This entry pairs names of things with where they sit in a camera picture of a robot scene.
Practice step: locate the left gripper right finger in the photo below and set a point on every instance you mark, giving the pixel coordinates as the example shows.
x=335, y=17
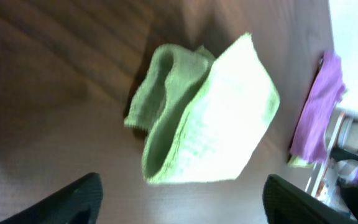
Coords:
x=285, y=203

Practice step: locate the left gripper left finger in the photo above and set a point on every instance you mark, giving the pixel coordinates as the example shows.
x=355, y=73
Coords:
x=78, y=202

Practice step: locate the green microfiber cloth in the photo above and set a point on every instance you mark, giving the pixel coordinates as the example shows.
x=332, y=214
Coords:
x=203, y=115

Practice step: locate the lower green cloth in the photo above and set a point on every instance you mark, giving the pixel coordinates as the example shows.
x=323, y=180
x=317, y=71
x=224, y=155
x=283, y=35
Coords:
x=298, y=162

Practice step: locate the purple microfiber cloth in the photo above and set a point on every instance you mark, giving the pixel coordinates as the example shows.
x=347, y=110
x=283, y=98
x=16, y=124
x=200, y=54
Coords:
x=326, y=91

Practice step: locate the background shelf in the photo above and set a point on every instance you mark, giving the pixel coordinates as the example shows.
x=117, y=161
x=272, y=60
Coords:
x=335, y=181

